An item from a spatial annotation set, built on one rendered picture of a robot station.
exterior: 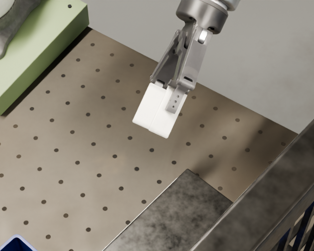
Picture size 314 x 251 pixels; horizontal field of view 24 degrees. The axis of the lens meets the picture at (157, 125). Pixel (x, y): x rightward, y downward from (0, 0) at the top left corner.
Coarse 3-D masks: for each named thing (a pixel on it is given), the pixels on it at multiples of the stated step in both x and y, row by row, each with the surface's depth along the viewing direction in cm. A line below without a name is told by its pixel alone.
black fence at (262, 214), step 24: (312, 120) 37; (312, 144) 36; (288, 168) 35; (312, 168) 35; (264, 192) 34; (288, 192) 34; (312, 192) 35; (240, 216) 34; (264, 216) 34; (288, 216) 34; (312, 216) 44; (216, 240) 33; (240, 240) 33; (264, 240) 33; (288, 240) 43; (312, 240) 51
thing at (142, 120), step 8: (152, 88) 116; (160, 88) 117; (144, 96) 117; (152, 96) 117; (160, 96) 117; (144, 104) 116; (152, 104) 117; (144, 112) 117; (152, 112) 117; (136, 120) 116; (144, 120) 117; (152, 120) 117
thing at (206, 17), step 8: (184, 0) 108; (192, 0) 107; (200, 0) 107; (208, 0) 107; (184, 8) 108; (192, 8) 107; (200, 8) 107; (208, 8) 107; (216, 8) 107; (184, 16) 108; (192, 16) 107; (200, 16) 107; (208, 16) 107; (216, 16) 107; (224, 16) 109; (192, 24) 108; (200, 24) 107; (208, 24) 107; (216, 24) 108; (192, 32) 106; (216, 32) 109; (176, 48) 111
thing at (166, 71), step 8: (176, 40) 111; (168, 48) 114; (168, 56) 114; (176, 56) 113; (168, 64) 114; (176, 64) 114; (160, 72) 116; (168, 72) 115; (152, 80) 117; (168, 80) 116
